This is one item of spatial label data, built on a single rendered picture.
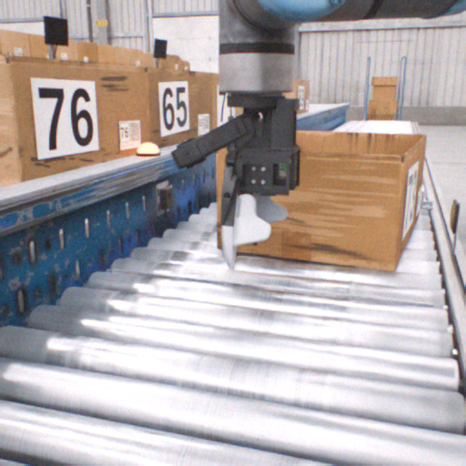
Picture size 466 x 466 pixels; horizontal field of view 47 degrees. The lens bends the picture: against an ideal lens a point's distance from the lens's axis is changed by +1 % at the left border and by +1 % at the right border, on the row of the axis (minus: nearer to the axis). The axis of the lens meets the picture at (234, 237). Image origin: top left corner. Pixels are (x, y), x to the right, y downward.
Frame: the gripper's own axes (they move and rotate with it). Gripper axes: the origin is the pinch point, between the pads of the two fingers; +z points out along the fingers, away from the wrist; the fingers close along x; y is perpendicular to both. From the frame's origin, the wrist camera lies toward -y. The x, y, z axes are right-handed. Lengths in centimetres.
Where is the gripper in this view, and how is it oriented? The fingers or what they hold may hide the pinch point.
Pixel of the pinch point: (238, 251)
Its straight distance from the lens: 70.8
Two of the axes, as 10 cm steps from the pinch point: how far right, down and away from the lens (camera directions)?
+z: 0.0, 9.6, 2.7
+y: 9.6, 0.8, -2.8
